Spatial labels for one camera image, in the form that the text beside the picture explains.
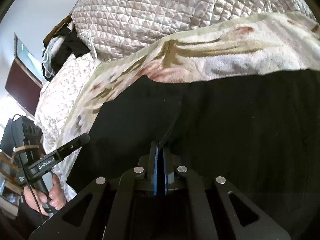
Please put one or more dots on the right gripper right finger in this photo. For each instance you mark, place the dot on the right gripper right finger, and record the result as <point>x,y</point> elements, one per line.
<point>218,210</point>

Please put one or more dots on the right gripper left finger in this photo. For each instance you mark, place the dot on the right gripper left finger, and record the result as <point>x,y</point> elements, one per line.
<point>99,211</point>

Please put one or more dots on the black pants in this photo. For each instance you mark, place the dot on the black pants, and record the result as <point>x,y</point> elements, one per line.
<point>259,132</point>

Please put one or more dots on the person's left hand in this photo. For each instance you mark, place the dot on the person's left hand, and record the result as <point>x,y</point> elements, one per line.
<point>56,196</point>

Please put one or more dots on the white floral quilted comforter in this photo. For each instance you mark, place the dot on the white floral quilted comforter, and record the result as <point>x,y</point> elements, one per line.
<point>58,97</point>

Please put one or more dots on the dark red wooden door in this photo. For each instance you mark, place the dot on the dark red wooden door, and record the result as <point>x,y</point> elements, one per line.
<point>23,86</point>

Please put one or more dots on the pile of dark clothes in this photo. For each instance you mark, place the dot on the pile of dark clothes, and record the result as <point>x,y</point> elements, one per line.
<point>61,46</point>

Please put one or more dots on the quilted grey-pink bedspread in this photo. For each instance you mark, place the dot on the quilted grey-pink bedspread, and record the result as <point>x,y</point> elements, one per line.
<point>113,29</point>

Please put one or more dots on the floral fleece blanket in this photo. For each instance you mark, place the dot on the floral fleece blanket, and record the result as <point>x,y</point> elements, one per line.
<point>256,45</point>

